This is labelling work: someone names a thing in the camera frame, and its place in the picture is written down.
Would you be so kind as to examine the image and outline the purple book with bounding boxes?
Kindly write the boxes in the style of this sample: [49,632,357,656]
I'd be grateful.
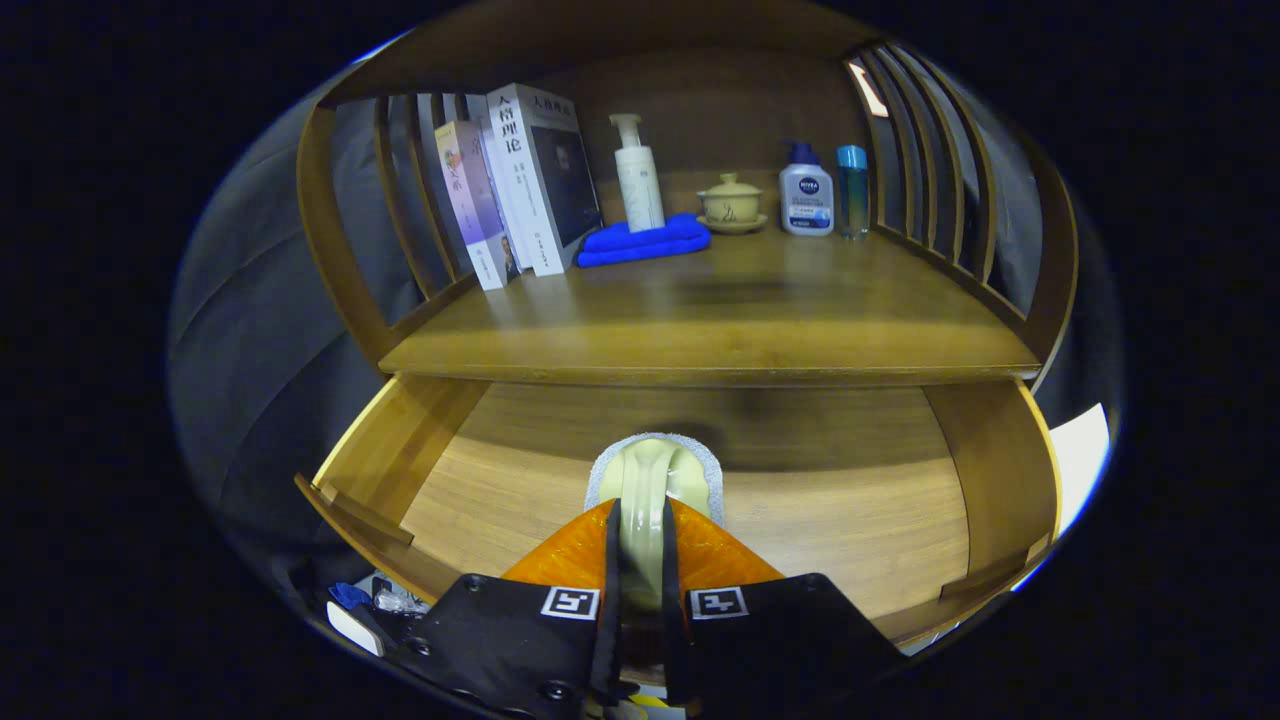
[435,121,521,292]

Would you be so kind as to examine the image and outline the beige lidded tea bowl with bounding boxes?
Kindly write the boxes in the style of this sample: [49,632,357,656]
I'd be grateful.
[696,172,769,236]

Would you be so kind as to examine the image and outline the white and grey box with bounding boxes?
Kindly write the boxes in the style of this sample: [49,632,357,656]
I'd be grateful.
[1045,403,1111,536]

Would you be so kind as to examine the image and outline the wooden drawer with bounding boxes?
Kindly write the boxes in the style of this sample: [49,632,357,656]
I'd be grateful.
[295,375,1063,651]

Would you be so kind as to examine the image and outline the white pump bottle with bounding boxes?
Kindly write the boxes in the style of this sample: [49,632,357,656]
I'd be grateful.
[609,113,667,233]

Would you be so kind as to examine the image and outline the white lotion bottle blue cap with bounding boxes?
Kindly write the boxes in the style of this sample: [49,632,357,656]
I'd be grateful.
[778,142,836,238]

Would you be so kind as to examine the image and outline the teal bottle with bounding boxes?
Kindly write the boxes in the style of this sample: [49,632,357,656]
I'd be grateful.
[836,145,871,240]

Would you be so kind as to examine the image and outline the black backdrop cloth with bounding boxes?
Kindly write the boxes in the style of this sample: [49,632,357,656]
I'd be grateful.
[168,95,1126,601]

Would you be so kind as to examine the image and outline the cream handled scrub brush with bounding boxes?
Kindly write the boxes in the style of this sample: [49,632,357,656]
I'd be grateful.
[584,432,725,616]

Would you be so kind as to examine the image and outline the white plastic object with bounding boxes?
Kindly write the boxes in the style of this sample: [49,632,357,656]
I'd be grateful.
[327,600,386,658]

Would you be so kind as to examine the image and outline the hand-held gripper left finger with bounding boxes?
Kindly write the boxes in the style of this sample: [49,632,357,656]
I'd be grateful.
[385,498,623,719]

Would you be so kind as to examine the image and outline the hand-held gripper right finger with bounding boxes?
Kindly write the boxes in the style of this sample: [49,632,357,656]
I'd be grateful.
[660,498,906,716]

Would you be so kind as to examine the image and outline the thick white book dark cover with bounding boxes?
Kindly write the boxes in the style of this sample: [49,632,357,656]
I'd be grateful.
[487,83,604,277]

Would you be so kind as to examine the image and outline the blue folded cloth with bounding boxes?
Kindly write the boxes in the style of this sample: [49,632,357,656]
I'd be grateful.
[576,212,713,269]

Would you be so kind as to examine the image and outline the wooden countertop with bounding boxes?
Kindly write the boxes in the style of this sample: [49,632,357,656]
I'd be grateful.
[378,225,1043,389]

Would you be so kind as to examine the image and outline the thin white book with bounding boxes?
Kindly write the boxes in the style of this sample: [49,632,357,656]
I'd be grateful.
[465,95,536,273]

